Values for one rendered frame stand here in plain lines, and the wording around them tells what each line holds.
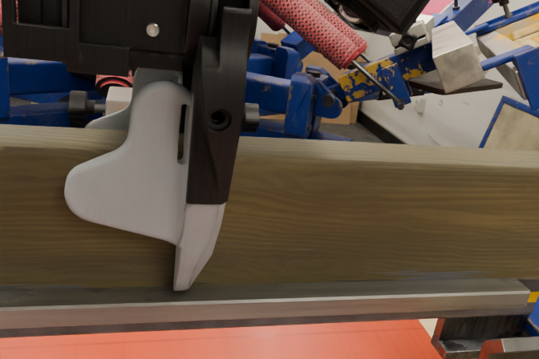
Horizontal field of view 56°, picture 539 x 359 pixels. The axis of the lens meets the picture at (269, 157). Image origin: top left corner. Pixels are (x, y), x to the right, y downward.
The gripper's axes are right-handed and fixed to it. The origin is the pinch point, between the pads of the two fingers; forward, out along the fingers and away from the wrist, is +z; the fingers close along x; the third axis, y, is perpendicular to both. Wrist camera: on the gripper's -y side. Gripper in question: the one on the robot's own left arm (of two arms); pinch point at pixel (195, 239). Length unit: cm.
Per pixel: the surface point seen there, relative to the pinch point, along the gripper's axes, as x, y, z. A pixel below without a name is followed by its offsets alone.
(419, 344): -7.1, -19.6, 13.6
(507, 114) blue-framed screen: -212, -195, 42
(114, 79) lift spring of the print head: -46.8, 6.0, 3.4
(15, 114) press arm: -70, 23, 16
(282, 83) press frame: -71, -24, 7
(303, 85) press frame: -63, -25, 5
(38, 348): -8.9, 8.7, 13.7
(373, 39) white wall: -411, -201, 31
